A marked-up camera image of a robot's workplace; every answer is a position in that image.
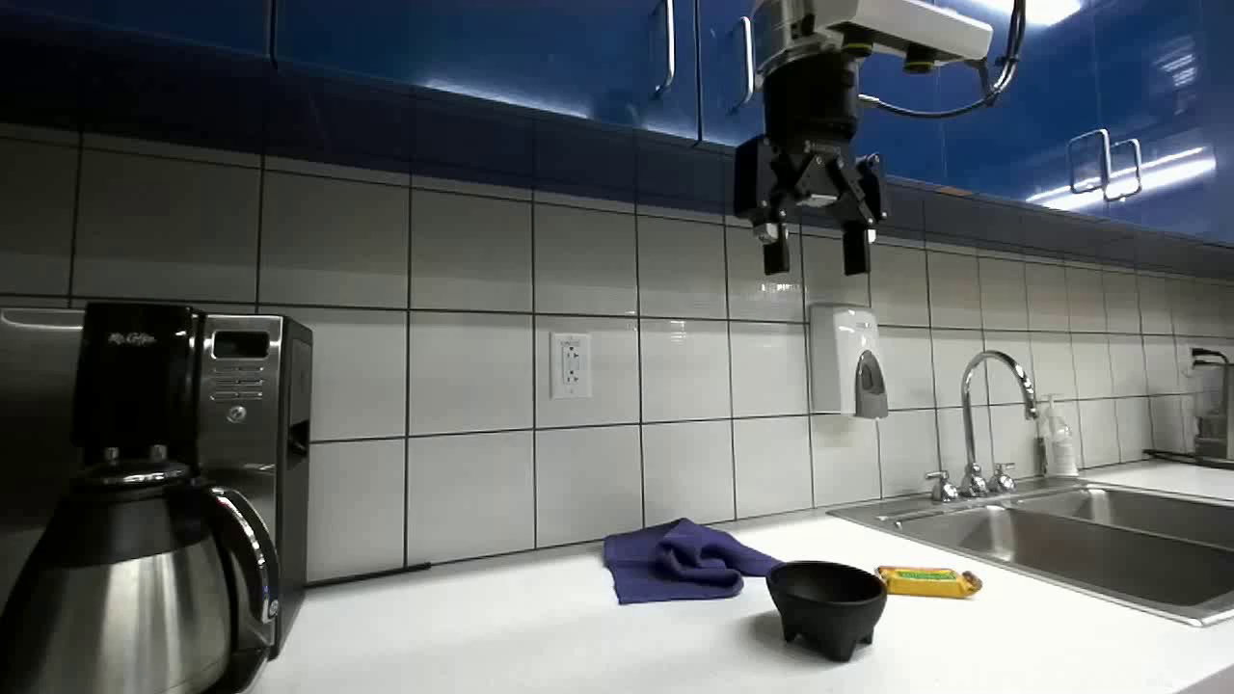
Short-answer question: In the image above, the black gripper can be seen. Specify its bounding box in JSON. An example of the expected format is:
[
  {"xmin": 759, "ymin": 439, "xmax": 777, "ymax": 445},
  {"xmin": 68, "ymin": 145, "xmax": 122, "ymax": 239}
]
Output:
[{"xmin": 728, "ymin": 49, "xmax": 892, "ymax": 277}]

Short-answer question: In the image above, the orange granola bar packet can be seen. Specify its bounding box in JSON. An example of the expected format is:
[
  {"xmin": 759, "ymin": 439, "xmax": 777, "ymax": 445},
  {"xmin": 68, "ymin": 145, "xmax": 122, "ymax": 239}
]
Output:
[{"xmin": 874, "ymin": 563, "xmax": 986, "ymax": 601}]

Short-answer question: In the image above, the black stone bowl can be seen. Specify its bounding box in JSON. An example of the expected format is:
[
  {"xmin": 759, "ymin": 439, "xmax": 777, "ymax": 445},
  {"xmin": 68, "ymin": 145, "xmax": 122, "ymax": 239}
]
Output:
[{"xmin": 765, "ymin": 558, "xmax": 892, "ymax": 667}]

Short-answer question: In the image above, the white soap dispenser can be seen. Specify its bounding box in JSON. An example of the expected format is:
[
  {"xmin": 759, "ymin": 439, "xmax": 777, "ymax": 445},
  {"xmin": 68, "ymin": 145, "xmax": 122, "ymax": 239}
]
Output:
[{"xmin": 806, "ymin": 306, "xmax": 895, "ymax": 423}]

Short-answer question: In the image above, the chrome faucet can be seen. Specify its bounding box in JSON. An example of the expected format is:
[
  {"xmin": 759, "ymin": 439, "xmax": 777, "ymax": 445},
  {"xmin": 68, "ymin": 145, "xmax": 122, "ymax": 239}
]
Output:
[{"xmin": 926, "ymin": 346, "xmax": 1050, "ymax": 504}]

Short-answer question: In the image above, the clear soap bottle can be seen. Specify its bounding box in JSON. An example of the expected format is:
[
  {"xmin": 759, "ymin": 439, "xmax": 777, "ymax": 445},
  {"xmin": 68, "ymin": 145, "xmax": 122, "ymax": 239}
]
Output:
[{"xmin": 1036, "ymin": 397, "xmax": 1085, "ymax": 484}]

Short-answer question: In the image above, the purple cloth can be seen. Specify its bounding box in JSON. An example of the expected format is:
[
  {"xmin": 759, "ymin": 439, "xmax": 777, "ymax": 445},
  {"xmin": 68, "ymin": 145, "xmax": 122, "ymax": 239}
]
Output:
[{"xmin": 597, "ymin": 515, "xmax": 787, "ymax": 608}]

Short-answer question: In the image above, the stainless steel sink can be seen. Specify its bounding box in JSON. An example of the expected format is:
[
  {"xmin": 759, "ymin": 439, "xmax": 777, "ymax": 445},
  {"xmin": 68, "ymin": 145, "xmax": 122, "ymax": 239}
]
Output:
[{"xmin": 842, "ymin": 478, "xmax": 1234, "ymax": 631}]

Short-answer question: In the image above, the dark countertop appliance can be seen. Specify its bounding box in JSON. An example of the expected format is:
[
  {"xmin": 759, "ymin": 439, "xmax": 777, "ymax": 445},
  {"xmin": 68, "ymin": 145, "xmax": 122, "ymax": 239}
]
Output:
[{"xmin": 1184, "ymin": 344, "xmax": 1234, "ymax": 470}]

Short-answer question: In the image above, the black steel coffee maker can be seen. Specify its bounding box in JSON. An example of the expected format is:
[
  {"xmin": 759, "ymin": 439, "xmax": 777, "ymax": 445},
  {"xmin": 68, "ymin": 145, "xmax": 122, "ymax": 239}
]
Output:
[{"xmin": 0, "ymin": 301, "xmax": 317, "ymax": 694}]

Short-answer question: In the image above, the stainless steel carafe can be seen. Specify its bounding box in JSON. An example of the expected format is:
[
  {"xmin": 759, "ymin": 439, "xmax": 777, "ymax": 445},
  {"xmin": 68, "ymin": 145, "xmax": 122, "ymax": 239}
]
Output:
[{"xmin": 0, "ymin": 459, "xmax": 284, "ymax": 694}]

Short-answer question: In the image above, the silver cabinet handle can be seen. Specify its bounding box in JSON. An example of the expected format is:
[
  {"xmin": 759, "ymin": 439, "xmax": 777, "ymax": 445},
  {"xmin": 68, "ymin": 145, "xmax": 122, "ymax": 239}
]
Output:
[
  {"xmin": 1061, "ymin": 125, "xmax": 1119, "ymax": 204},
  {"xmin": 651, "ymin": 0, "xmax": 684, "ymax": 99},
  {"xmin": 1107, "ymin": 135, "xmax": 1149, "ymax": 204},
  {"xmin": 737, "ymin": 10, "xmax": 759, "ymax": 108}
]

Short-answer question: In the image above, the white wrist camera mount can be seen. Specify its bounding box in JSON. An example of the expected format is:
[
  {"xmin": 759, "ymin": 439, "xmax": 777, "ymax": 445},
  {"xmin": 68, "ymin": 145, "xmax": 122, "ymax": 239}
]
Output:
[{"xmin": 822, "ymin": 0, "xmax": 999, "ymax": 71}]

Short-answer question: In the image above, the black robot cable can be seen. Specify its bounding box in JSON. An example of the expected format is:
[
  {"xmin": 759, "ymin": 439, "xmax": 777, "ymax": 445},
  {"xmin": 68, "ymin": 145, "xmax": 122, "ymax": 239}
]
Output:
[{"xmin": 856, "ymin": 0, "xmax": 1032, "ymax": 128}]

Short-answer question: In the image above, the white wall outlet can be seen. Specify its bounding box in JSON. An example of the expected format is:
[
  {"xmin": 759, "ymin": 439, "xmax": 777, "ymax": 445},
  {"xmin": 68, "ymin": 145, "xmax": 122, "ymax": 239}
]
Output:
[{"xmin": 549, "ymin": 326, "xmax": 597, "ymax": 400}]

